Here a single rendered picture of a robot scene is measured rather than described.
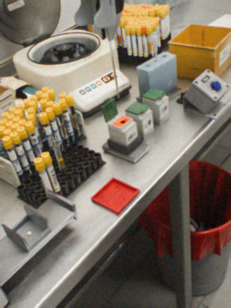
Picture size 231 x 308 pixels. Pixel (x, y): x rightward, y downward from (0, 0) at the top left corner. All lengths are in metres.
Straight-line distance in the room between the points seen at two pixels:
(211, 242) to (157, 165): 0.54
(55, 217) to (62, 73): 0.40
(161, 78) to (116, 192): 0.35
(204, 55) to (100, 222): 0.53
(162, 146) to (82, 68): 0.29
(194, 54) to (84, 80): 0.29
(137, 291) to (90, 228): 0.96
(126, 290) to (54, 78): 0.98
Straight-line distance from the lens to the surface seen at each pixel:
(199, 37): 1.15
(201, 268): 1.40
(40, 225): 0.65
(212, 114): 0.91
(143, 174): 0.76
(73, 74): 0.95
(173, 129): 0.87
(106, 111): 0.77
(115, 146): 0.80
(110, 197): 0.72
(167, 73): 0.96
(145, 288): 1.62
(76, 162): 0.78
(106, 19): 0.64
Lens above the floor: 1.39
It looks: 39 degrees down
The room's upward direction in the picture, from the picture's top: 10 degrees counter-clockwise
